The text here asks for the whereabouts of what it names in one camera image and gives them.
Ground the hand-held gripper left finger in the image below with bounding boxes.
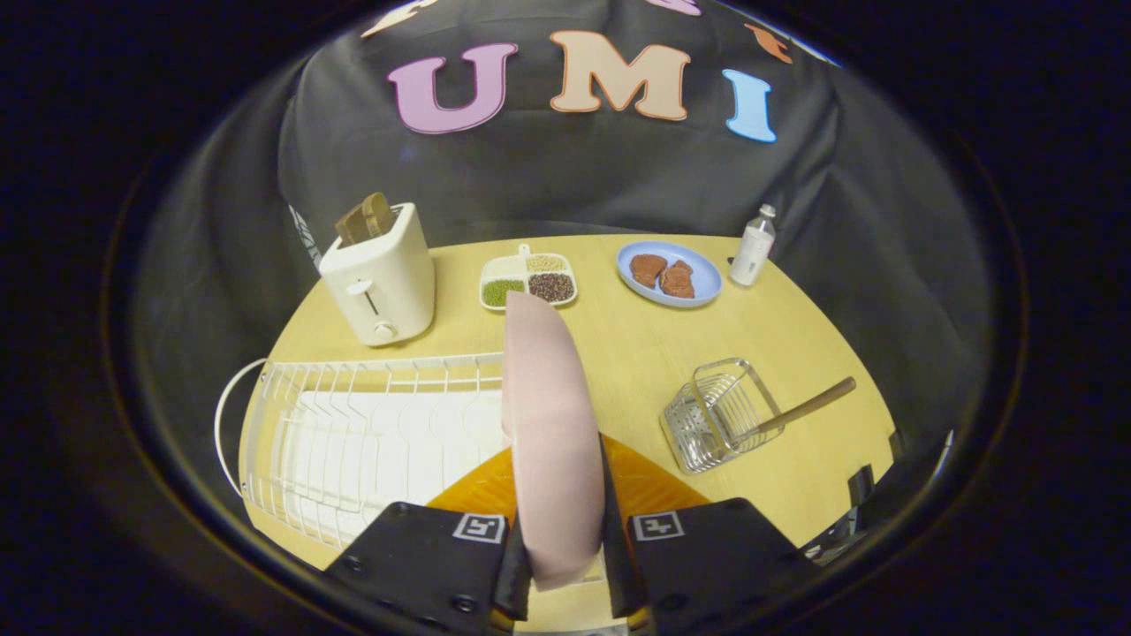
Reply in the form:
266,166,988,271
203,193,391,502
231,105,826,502
323,446,534,635

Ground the blue plate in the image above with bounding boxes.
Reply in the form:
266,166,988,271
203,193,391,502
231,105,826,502
616,241,724,308

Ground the white divided dish of beans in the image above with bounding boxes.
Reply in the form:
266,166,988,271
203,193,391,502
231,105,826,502
479,244,579,312

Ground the black stand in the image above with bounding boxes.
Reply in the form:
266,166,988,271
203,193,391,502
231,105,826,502
800,430,955,566

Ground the wooden handled spoon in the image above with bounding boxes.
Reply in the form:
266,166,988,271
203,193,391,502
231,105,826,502
707,376,857,451

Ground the small white bottle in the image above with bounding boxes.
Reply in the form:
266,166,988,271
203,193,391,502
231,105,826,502
729,204,778,288

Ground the metal wire basket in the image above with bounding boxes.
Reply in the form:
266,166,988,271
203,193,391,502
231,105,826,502
660,358,785,475

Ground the pink plate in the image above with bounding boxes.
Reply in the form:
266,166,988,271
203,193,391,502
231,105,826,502
501,291,607,592

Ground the cream white toaster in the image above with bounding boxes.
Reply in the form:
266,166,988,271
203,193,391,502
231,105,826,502
319,202,436,347

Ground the white wire dish rack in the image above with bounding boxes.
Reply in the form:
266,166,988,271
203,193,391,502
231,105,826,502
215,352,506,550

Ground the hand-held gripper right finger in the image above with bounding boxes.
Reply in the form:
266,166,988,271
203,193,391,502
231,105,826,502
599,433,818,624

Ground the brown toast slice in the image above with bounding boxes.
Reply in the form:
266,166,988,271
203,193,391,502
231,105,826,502
335,193,396,246

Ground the black backdrop cloth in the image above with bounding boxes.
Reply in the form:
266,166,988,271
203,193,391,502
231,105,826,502
133,0,995,496

